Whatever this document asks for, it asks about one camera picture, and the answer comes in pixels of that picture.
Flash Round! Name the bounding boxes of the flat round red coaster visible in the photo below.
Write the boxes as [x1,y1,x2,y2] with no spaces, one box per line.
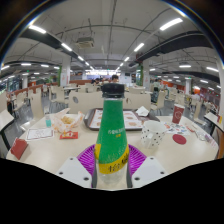
[172,133,188,146]

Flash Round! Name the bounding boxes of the crumpled food wrapper bag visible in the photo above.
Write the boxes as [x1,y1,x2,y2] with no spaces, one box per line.
[50,108,86,134]

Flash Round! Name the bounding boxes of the red paper cup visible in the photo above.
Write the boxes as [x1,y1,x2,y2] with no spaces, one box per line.
[171,103,186,125]

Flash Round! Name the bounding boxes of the green-labelled clear drink bottle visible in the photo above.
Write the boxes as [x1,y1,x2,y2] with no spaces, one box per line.
[94,83,131,188]

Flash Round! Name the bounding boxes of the white table with black leg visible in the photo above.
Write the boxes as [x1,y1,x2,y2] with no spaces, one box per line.
[203,111,224,134]

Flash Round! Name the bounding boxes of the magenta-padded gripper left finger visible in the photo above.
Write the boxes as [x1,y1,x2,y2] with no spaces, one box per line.
[55,143,99,189]

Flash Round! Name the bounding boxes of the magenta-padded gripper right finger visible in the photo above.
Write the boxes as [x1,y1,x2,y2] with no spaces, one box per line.
[125,143,168,189]

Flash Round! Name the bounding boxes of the group of beige chairs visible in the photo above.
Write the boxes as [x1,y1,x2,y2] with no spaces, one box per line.
[0,83,214,131]

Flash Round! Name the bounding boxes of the red tissue pack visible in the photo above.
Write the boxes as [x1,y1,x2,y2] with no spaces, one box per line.
[9,137,29,161]

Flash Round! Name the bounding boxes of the small clear sanitizer bottle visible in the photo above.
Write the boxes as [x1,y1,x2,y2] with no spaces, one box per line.
[44,114,53,128]

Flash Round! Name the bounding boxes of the small red packet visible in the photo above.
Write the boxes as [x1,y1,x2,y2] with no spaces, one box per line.
[59,131,79,140]

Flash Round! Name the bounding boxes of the white paper napkin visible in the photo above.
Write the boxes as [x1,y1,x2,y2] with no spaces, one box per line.
[134,105,150,118]

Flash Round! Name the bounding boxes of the ceiling air conditioner unit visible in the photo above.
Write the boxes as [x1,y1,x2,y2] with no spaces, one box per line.
[75,36,95,49]

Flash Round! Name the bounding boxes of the group of ceiling lights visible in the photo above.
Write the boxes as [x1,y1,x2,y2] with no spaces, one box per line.
[0,17,221,91]

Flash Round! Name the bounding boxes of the clear plastic packet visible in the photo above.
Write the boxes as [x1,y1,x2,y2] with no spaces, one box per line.
[194,128,218,148]

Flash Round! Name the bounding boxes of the dark brown food tray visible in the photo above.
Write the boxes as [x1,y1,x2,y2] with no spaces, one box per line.
[83,107,161,132]

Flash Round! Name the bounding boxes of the beige plastic chair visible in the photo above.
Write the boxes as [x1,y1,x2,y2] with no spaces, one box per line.
[68,91,104,114]
[124,92,152,111]

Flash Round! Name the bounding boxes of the white printed card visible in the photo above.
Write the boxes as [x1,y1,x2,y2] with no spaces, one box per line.
[25,127,55,142]

